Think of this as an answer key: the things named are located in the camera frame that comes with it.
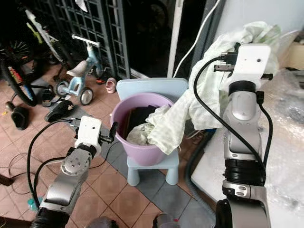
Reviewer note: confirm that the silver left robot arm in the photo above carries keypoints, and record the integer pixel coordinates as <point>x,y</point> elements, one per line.
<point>66,187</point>

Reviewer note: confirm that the black slipper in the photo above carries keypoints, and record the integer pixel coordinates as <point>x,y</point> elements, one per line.
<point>20,118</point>
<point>59,111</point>

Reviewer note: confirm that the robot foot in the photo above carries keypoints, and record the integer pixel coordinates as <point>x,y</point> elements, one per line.
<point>168,221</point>
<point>99,223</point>

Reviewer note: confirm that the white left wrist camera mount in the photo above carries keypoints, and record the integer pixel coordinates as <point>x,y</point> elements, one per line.
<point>89,128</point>

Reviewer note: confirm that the light blue kids balance bike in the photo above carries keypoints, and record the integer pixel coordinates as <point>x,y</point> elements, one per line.
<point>83,71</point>

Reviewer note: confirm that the white washing machine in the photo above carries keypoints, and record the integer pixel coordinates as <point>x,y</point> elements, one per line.
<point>289,171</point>

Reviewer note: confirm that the dark garment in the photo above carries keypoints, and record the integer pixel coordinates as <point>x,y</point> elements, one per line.
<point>137,116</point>

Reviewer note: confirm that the clear bubble wrap sheet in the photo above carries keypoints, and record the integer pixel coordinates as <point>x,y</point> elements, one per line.
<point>287,109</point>

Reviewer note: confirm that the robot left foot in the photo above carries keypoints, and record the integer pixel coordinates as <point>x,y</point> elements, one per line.
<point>99,223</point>

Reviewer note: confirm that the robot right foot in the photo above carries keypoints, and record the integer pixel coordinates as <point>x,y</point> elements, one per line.
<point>168,221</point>

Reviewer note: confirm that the white door frame post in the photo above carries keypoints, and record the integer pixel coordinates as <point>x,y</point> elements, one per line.
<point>176,38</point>

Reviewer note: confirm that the light blue plastic stool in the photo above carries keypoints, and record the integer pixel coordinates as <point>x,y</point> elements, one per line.
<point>152,85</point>

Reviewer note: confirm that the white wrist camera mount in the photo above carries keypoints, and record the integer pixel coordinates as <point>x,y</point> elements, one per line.
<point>89,128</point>
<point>254,59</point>

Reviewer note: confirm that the pale crumpled garment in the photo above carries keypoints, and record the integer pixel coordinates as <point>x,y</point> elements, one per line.
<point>140,135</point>

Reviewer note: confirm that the black kids bicycle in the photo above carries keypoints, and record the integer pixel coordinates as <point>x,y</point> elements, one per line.
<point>21,85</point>

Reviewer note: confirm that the purple plastic basin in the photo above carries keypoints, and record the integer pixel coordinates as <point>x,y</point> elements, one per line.
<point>142,152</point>

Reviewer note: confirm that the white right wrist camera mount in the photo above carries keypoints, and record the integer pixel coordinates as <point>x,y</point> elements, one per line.
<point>254,59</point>

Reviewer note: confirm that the green white checked cloth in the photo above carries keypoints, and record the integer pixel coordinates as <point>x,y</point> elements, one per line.
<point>204,95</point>

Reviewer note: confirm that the black metal gate grille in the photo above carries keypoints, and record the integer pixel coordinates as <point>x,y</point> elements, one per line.
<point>99,21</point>

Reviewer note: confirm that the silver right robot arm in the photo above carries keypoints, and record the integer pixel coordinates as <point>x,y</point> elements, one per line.
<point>242,123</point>

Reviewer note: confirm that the brown cardboard box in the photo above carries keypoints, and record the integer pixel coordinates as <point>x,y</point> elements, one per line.
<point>293,50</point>

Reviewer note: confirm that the small pink shoe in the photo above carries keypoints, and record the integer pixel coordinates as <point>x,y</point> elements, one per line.
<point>110,85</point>

